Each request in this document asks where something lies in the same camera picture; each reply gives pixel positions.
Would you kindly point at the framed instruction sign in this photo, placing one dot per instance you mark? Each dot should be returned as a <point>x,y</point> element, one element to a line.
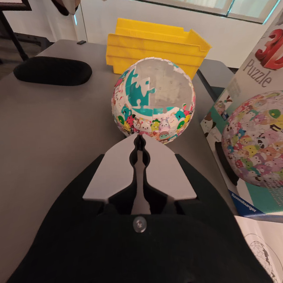
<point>15,4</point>

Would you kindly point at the colourful puzzle ball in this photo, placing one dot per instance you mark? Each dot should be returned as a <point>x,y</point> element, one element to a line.
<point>154,123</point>

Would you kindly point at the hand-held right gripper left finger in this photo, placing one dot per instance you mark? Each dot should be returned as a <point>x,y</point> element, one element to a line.
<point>108,176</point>

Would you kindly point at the black oval pad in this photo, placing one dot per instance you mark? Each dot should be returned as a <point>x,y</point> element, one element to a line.
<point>53,70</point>

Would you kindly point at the window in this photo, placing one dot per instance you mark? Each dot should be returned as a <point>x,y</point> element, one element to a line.
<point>199,5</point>

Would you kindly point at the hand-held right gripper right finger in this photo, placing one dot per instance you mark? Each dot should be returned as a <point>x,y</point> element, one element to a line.
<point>170,176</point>

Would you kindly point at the dark hanging object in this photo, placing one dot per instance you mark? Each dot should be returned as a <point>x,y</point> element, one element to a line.
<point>64,7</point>

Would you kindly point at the yellow plastic bin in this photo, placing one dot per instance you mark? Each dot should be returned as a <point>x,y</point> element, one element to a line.
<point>154,46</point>

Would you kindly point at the black sign stand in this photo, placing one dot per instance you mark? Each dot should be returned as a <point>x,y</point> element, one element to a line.
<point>33,40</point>

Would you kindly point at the printed puzzle box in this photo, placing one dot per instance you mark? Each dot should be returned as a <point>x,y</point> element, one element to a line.
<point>254,143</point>

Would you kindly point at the printed instruction sheet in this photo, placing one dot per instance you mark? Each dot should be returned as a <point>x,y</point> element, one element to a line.
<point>267,238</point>

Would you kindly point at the small black object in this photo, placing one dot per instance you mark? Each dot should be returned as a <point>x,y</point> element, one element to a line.
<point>81,42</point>

